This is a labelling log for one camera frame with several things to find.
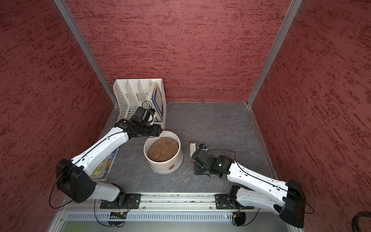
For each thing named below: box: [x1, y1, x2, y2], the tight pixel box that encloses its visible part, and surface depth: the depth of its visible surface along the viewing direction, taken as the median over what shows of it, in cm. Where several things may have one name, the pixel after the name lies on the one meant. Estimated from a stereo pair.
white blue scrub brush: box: [189, 139, 197, 158], surface depth 83 cm
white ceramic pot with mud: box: [143, 130, 184, 175], surface depth 83 cm
